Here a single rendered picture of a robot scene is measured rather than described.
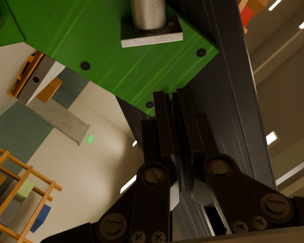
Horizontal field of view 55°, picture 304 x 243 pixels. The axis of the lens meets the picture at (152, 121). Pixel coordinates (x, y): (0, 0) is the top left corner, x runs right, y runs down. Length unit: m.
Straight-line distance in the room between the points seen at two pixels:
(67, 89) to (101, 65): 10.56
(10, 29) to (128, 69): 0.12
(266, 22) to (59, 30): 9.57
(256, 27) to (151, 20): 9.53
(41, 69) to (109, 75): 0.18
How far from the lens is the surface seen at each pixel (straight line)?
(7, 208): 6.33
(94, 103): 10.79
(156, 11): 0.26
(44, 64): 0.48
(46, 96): 7.26
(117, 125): 11.01
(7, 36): 0.32
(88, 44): 0.31
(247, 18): 4.08
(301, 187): 4.61
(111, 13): 0.30
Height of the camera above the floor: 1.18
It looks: 15 degrees up
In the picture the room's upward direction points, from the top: 128 degrees clockwise
